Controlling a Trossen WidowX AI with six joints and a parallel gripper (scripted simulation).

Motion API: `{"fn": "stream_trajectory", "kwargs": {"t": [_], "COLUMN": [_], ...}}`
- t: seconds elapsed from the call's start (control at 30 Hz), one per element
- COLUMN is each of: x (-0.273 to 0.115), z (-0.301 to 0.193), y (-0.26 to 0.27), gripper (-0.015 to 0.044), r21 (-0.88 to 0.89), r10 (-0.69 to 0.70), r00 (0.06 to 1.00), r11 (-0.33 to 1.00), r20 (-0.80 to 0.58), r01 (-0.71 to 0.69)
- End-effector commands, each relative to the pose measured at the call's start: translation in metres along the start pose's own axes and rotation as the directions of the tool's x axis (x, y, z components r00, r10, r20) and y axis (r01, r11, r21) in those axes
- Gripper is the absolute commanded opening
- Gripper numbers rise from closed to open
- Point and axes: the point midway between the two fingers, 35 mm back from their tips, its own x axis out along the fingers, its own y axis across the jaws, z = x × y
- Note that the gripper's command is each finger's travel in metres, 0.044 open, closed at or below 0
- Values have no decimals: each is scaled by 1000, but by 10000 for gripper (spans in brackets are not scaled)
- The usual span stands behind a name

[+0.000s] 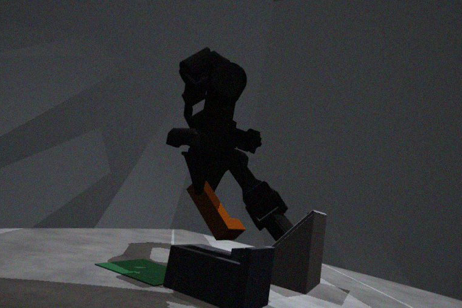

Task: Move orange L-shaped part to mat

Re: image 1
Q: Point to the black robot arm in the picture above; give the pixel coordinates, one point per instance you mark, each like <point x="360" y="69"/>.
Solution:
<point x="224" y="82"/>

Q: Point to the orange l-shaped part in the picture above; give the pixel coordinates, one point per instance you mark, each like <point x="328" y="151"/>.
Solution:
<point x="222" y="226"/>

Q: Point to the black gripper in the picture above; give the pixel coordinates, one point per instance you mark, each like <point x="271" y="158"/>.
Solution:
<point x="203" y="162"/>

